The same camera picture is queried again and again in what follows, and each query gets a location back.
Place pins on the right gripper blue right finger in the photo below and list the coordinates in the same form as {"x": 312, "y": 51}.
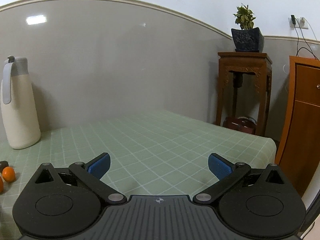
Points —
{"x": 229, "y": 176}

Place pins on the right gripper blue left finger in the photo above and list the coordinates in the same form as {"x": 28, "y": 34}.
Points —
{"x": 90, "y": 173}

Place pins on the green checked tablecloth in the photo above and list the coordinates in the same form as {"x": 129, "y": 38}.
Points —
{"x": 153, "y": 153}

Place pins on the orange wooden cabinet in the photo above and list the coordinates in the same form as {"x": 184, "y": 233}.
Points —
{"x": 298, "y": 152}

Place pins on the orange tangerine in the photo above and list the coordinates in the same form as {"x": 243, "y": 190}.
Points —
{"x": 1, "y": 185}
{"x": 8, "y": 174}

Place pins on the dark round fruit far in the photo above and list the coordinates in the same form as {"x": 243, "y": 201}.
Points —
{"x": 3, "y": 165}

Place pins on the white thermos jug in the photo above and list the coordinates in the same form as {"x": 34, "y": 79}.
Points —
{"x": 18, "y": 104}

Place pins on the dark wooden plant stand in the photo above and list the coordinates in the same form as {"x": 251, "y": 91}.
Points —
{"x": 250, "y": 75}

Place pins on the potted green plant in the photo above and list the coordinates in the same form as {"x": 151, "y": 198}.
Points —
{"x": 248, "y": 38}

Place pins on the wall socket with plugs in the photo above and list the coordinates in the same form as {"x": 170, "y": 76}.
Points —
{"x": 298, "y": 22}

